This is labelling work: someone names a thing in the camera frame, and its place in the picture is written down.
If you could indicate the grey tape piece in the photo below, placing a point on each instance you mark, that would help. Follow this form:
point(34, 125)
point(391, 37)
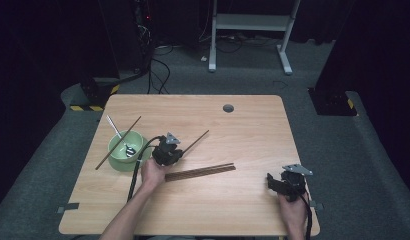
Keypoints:
point(318, 206)
point(69, 207)

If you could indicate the yellow black hazard tape strip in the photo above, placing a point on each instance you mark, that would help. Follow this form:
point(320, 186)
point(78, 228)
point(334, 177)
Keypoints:
point(86, 108)

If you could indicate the white metal stand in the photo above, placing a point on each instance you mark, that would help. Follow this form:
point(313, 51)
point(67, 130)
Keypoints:
point(249, 22)

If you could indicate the small white plug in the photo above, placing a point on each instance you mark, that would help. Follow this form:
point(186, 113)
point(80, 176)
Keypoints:
point(203, 59)

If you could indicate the green ceramic bowl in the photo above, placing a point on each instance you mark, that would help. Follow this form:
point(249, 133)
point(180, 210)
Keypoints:
point(133, 138)

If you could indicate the metal spoon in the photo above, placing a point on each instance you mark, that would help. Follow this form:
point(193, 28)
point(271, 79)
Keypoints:
point(130, 152)

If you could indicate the person's left hand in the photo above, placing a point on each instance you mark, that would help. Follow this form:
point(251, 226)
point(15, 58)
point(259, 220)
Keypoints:
point(153, 175)

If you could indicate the black stand base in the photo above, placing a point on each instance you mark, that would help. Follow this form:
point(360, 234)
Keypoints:
point(96, 90)
point(331, 101)

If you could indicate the green ceramic plate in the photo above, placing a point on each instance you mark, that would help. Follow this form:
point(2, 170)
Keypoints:
point(126, 166)

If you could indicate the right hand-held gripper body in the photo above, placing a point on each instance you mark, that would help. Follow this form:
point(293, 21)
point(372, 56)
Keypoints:
point(294, 183)

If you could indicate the person's right hand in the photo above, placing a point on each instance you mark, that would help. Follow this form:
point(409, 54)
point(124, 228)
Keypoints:
point(294, 215)

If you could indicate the dark brown wooden chopstick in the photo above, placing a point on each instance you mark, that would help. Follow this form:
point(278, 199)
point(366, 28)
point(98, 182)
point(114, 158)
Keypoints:
point(199, 170)
point(196, 141)
point(199, 174)
point(118, 143)

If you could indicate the black curtain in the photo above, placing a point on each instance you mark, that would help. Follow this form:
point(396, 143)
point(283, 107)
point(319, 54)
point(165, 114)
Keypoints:
point(376, 46)
point(43, 50)

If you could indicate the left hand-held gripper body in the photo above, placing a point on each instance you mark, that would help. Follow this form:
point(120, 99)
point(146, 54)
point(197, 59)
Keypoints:
point(164, 151)

